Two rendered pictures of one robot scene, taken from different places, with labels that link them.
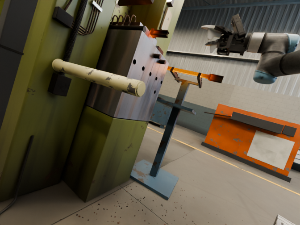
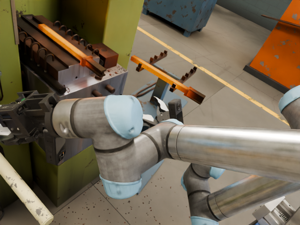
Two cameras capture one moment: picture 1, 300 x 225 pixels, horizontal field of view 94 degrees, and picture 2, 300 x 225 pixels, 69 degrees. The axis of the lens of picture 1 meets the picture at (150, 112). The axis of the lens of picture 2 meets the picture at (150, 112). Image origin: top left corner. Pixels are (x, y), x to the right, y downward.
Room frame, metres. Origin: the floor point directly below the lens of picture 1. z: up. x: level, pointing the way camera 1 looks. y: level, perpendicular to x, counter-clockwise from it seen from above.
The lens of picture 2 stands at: (0.10, -0.13, 1.48)
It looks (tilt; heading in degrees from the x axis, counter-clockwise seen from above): 39 degrees down; 357
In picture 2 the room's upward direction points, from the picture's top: 21 degrees clockwise
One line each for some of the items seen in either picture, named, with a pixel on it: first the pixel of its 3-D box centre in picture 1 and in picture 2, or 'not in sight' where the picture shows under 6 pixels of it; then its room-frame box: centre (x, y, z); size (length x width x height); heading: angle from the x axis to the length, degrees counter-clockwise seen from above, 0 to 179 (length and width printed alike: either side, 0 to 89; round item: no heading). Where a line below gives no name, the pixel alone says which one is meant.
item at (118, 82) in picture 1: (91, 74); (14, 179); (0.49, 0.24, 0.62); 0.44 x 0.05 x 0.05; 62
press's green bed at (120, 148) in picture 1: (93, 137); (57, 142); (0.99, 0.32, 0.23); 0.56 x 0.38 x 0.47; 62
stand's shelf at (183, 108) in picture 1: (177, 107); (155, 103); (1.21, -0.21, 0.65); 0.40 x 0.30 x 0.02; 158
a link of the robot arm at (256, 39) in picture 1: (254, 43); not in sight; (0.62, -0.32, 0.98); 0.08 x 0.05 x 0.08; 152
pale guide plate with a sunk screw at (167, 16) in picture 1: (165, 21); not in sight; (1.18, 0.12, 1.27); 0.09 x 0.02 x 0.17; 152
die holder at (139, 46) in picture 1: (114, 77); (58, 88); (0.99, 0.32, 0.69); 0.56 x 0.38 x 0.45; 62
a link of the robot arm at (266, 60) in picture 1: (272, 68); (196, 180); (0.56, -0.39, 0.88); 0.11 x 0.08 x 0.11; 11
